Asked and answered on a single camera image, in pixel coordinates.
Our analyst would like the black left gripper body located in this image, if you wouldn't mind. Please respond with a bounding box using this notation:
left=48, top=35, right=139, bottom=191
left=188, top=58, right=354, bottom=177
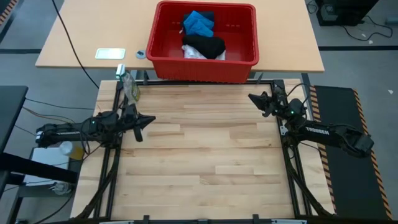
left=115, top=103, right=141, bottom=132

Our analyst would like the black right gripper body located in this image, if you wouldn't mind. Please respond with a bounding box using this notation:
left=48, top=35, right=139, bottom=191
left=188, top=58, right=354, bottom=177
left=264, top=89, right=308, bottom=121

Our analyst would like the red plastic laundry bin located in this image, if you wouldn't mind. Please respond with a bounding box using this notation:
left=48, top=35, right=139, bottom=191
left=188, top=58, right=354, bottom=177
left=146, top=0, right=261, bottom=84

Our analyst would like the black garment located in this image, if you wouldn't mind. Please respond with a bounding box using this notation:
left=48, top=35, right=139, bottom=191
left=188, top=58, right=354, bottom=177
left=182, top=34, right=227, bottom=60

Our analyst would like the white button shirt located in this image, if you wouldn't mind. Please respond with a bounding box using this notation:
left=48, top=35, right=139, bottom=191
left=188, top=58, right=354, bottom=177
left=181, top=44, right=227, bottom=61

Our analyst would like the blue garment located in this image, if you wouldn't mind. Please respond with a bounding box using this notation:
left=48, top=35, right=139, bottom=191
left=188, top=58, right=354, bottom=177
left=182, top=10, right=215, bottom=39

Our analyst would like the yellow item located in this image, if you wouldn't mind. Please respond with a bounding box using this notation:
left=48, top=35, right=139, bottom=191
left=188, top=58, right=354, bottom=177
left=69, top=146, right=86, bottom=161

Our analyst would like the white card on desk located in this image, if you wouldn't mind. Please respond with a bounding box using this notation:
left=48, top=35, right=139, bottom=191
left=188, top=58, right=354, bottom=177
left=95, top=47, right=127, bottom=60

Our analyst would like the white paper cup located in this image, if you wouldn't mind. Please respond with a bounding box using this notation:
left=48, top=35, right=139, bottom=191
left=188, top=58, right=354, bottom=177
left=59, top=141, right=74, bottom=156

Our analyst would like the white box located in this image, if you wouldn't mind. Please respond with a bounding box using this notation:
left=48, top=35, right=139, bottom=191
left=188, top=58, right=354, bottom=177
left=24, top=146, right=78, bottom=187

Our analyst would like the black hazard striped floor mat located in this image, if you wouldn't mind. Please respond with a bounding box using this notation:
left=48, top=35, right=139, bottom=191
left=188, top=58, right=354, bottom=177
left=306, top=84, right=394, bottom=220

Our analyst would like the clear plastic cup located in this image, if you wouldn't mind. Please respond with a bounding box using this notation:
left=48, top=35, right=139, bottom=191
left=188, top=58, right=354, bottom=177
left=51, top=182, right=71, bottom=196

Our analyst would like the light wooden desk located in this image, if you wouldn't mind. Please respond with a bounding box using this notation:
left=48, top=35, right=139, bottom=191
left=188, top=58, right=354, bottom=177
left=34, top=0, right=325, bottom=74

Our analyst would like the black table beam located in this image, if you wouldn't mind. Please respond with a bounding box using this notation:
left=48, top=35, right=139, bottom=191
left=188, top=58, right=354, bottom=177
left=0, top=151, right=79, bottom=185

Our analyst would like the black equipment cabinet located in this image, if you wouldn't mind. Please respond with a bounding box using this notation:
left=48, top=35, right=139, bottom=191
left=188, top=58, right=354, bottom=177
left=315, top=0, right=381, bottom=27

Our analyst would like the black side table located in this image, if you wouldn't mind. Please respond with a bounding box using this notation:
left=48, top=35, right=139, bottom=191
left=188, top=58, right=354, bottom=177
left=0, top=85, right=29, bottom=154

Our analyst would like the hazard striped floor strip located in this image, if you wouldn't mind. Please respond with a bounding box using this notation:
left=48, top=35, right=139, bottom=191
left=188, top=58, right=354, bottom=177
left=0, top=0, right=18, bottom=26

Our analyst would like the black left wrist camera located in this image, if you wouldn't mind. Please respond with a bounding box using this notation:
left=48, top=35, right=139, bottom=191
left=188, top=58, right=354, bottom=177
left=132, top=126, right=144, bottom=143

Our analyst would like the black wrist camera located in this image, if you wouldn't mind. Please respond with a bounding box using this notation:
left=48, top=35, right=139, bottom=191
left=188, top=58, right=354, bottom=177
left=132, top=126, right=144, bottom=143
left=272, top=79, right=286, bottom=98

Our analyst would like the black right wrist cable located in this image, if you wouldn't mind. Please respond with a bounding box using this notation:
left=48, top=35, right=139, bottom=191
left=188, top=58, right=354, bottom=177
left=285, top=82, right=309, bottom=105

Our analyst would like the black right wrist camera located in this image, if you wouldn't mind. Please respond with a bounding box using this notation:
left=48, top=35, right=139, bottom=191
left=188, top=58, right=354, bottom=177
left=272, top=79, right=286, bottom=98

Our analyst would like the black frame crossbar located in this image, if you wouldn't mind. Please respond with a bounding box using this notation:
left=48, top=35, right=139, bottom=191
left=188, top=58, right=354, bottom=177
left=136, top=79, right=276, bottom=86

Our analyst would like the long black hanging cable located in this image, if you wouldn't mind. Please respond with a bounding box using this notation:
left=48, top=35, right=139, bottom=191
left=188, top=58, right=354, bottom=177
left=50, top=0, right=101, bottom=90

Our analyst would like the black frame rail with plates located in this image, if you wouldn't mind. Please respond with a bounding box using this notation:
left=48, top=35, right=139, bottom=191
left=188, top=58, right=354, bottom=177
left=71, top=217, right=336, bottom=224

